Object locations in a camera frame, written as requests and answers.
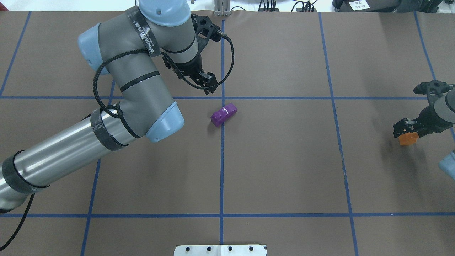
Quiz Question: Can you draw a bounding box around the purple trapezoid block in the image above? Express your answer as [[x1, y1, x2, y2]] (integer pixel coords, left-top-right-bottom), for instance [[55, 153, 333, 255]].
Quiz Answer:
[[210, 103, 238, 127]]

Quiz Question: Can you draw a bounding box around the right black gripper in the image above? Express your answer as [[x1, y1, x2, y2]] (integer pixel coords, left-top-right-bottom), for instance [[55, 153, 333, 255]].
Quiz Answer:
[[393, 107, 447, 138]]

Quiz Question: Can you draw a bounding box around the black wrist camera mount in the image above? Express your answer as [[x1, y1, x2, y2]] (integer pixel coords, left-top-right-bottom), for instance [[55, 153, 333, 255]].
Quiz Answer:
[[413, 80, 455, 106]]

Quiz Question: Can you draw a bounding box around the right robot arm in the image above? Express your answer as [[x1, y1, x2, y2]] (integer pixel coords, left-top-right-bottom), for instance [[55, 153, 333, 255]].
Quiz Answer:
[[393, 92, 455, 146]]

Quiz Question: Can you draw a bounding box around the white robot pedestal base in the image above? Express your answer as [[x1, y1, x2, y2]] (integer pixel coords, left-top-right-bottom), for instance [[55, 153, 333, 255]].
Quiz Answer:
[[173, 244, 268, 256]]

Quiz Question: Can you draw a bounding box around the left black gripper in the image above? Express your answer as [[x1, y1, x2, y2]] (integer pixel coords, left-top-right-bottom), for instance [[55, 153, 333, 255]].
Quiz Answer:
[[162, 50, 218, 95]]

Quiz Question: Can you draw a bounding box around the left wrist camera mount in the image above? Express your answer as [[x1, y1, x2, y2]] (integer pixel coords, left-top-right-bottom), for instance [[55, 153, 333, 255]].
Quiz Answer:
[[190, 14, 228, 51]]

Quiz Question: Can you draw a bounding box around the orange trapezoid block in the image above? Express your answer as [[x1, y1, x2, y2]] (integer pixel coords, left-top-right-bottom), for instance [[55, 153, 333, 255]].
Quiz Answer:
[[398, 132, 419, 146]]

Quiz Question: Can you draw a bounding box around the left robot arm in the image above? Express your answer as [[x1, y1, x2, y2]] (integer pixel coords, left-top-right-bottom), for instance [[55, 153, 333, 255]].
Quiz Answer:
[[0, 0, 229, 214]]

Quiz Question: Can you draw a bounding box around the brown paper table mat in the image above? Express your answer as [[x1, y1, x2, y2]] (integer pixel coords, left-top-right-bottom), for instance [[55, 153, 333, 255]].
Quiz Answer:
[[1, 10, 454, 256]]

